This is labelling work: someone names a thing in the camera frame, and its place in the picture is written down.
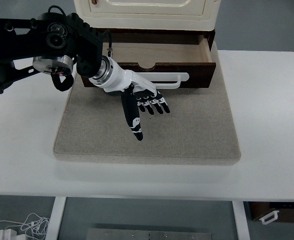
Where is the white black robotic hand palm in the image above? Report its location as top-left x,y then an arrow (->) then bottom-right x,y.
89,56 -> 162,100

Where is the white table leg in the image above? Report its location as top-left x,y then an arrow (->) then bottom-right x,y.
45,196 -> 67,240
232,201 -> 250,240

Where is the black robotic little finger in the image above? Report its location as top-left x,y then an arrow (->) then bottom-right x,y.
157,91 -> 170,113

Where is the white handle on floor drawer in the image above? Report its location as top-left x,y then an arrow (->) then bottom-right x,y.
258,210 -> 279,225

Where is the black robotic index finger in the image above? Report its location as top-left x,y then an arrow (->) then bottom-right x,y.
136,97 -> 146,112

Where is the white power adapter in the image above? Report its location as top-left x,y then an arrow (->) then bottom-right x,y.
0,229 -> 17,240

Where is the white table leg right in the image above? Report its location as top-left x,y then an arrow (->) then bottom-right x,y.
232,201 -> 250,240

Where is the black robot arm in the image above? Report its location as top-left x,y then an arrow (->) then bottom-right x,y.
0,8 -> 170,140

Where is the beige fabric pad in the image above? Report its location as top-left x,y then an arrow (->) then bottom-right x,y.
53,45 -> 241,165

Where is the white table leg left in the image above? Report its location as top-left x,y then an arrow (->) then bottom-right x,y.
45,196 -> 67,240

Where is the cream upper cabinet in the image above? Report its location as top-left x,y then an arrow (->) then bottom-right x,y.
74,0 -> 221,31

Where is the dark wooden drawer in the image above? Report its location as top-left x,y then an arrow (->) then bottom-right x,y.
81,34 -> 217,90

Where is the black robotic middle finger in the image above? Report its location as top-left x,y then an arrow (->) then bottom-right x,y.
142,96 -> 154,115

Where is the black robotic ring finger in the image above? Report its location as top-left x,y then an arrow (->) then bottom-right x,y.
149,93 -> 163,114

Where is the white cable on floor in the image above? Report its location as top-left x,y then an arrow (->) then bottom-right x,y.
0,212 -> 51,240

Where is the brown drawer on floor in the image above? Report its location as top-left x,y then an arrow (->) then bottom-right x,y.
249,201 -> 294,225

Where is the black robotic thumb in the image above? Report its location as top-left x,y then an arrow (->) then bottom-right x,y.
121,86 -> 143,141

